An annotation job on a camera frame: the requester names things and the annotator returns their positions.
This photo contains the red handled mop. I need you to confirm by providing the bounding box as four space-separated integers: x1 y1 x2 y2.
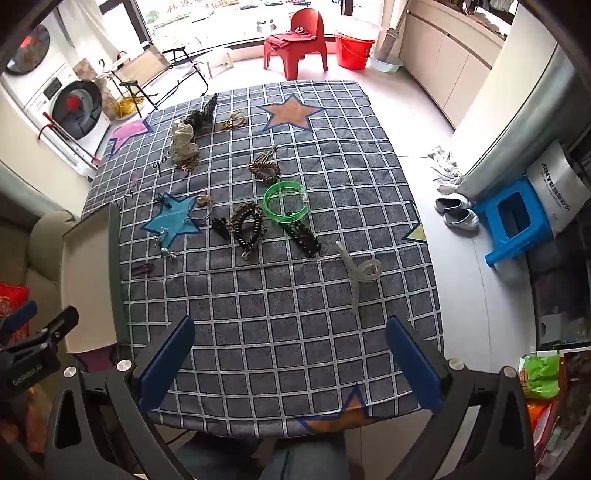
38 111 102 167

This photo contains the red plastic chair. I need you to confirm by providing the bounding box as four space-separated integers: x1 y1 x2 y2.
264 8 329 80

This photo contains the light blue basin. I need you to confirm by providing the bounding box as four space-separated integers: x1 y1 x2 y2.
369 55 402 73

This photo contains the red embroidered cushion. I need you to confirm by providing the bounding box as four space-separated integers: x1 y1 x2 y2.
0 282 31 342

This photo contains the white curtain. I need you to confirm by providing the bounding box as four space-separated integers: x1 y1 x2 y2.
69 0 116 56

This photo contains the beige wall cabinet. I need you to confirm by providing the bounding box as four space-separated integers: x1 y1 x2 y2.
398 0 509 130

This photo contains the brown spiral hair tie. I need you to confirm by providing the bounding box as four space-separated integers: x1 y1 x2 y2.
229 202 265 232
248 159 282 182

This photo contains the beige sofa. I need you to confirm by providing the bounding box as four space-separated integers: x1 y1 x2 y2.
0 157 79 324

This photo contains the black beaded hair clip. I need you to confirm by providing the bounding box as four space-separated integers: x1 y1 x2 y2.
281 222 323 258

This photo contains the person's jeans leg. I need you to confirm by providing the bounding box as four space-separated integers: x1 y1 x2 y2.
173 431 349 480

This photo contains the clear hair claw clip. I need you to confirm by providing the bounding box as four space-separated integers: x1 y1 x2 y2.
335 240 383 315

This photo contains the dark glass cabinet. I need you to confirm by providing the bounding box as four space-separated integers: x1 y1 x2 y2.
526 240 591 352

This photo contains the black frame folding chair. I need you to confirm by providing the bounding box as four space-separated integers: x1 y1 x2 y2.
99 41 209 112

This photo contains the red plastic bucket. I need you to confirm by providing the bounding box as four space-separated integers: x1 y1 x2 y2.
333 30 376 71

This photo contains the white plastic stool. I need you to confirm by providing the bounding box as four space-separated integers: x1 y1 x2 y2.
196 46 236 79

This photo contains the beige polka dot scrunchie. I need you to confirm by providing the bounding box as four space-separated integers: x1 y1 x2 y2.
168 121 200 164

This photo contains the orange packet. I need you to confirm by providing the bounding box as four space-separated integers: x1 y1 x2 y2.
526 399 566 457

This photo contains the white sneaker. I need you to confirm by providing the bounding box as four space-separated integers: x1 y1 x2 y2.
434 168 465 195
428 145 458 169

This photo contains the thin hair tie gold charm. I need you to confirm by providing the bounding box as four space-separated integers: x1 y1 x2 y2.
191 194 217 221

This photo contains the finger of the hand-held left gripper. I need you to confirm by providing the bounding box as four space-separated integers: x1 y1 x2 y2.
9 306 80 356
0 300 38 342

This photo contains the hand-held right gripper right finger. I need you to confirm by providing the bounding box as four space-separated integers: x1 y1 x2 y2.
385 315 536 480

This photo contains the grey slipper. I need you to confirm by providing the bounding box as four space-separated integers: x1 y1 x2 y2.
435 194 472 213
443 208 480 232

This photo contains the grey checked star tablecloth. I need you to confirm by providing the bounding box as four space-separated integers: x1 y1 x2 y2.
82 80 444 437

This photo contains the white dryer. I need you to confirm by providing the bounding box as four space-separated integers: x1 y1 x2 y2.
0 14 77 93

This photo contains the white printed bag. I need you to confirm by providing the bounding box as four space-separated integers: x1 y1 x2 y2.
526 138 591 234

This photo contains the green snack packet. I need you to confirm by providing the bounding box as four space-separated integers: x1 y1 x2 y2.
519 353 561 400

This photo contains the dark red cloth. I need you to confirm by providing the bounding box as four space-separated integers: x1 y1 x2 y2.
270 30 319 47

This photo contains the white washing machine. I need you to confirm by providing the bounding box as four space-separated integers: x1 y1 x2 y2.
21 65 112 158

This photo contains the silver refrigerator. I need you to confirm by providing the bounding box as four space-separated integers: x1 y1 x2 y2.
455 0 578 199

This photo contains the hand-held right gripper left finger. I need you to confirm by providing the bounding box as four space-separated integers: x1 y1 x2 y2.
44 315 204 480

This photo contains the black lace hair clip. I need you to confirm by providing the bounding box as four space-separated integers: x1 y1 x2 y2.
185 93 219 137

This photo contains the shallow white cardboard box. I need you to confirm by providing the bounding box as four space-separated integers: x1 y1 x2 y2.
60 203 132 354

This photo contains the yellow net bag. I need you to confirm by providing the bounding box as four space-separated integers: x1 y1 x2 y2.
115 95 144 121

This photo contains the blue plastic stool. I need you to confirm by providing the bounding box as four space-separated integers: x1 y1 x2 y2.
472 178 555 268

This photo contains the green translucent bangle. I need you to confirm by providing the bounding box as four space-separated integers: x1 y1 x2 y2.
262 181 309 225

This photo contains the grey broom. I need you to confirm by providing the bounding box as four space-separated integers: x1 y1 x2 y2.
376 27 402 63

